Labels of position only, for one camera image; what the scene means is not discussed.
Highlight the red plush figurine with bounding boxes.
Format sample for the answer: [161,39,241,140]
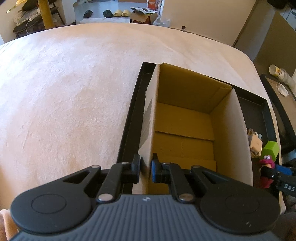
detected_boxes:
[259,155,275,189]

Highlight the green toy house box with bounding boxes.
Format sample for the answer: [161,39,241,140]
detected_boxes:
[261,141,280,162]

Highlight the brown cardboard box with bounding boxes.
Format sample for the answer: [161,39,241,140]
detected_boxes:
[132,63,253,194]

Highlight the black shallow tray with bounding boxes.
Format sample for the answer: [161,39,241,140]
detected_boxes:
[116,61,277,176]

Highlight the small beige tagged items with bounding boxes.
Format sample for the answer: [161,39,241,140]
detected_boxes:
[246,128,263,158]

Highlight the black framed side table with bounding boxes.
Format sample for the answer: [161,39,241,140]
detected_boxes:
[260,74,295,154]

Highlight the white face mask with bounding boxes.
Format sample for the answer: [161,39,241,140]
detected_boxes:
[276,83,289,97]

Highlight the pinkish white bed blanket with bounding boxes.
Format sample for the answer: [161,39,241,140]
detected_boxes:
[0,22,287,241]

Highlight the paper cup on side table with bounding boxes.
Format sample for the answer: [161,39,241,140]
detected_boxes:
[268,64,285,81]

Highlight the large brown cardboard sheet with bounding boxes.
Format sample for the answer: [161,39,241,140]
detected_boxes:
[253,13,295,76]

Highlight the white plastic bag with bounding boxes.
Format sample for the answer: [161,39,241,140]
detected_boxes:
[152,16,171,28]

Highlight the open cardboard box on floor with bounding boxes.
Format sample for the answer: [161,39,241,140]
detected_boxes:
[130,7,158,25]

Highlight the yellow slipper left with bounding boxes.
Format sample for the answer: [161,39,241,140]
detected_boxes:
[113,9,122,17]

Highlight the yellow slipper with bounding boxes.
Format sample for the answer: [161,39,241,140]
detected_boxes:
[121,9,131,17]
[113,9,122,17]

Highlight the black slipper right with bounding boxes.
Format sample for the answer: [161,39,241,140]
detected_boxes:
[103,9,113,18]

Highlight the black slipper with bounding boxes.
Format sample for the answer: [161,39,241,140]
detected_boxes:
[103,9,113,18]
[83,9,93,19]

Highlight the yellow slipper right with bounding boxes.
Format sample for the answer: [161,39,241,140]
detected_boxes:
[121,9,131,17]

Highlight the black slipper left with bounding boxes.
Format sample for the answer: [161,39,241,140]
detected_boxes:
[83,9,93,19]

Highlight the orange standing box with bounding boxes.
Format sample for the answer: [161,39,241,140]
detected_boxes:
[147,0,159,11]

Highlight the black chair with clutter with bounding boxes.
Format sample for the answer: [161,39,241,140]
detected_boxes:
[13,1,65,38]

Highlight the yellow wooden table leg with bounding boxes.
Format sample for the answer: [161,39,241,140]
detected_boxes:
[38,0,55,30]

